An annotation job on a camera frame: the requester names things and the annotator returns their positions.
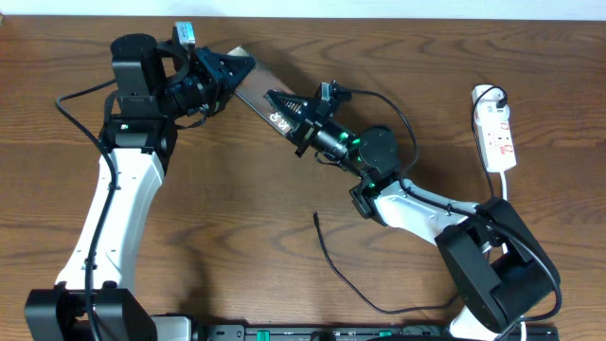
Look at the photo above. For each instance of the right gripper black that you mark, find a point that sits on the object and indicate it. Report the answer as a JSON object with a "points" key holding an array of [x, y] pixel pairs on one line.
{"points": [[309, 120]]}

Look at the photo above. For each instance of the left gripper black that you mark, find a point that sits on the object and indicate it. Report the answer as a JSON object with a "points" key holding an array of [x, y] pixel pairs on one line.
{"points": [[218, 67]]}

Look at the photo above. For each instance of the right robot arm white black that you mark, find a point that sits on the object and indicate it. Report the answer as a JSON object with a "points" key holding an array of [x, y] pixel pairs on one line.
{"points": [[499, 269]]}

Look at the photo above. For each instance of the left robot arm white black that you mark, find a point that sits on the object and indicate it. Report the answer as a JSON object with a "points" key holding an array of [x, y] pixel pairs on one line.
{"points": [[154, 85]]}

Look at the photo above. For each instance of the white power strip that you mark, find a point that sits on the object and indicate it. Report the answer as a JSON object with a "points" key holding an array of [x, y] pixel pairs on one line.
{"points": [[491, 121]]}

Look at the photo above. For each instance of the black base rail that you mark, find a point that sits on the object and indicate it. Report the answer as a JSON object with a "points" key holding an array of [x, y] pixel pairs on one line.
{"points": [[267, 333]]}

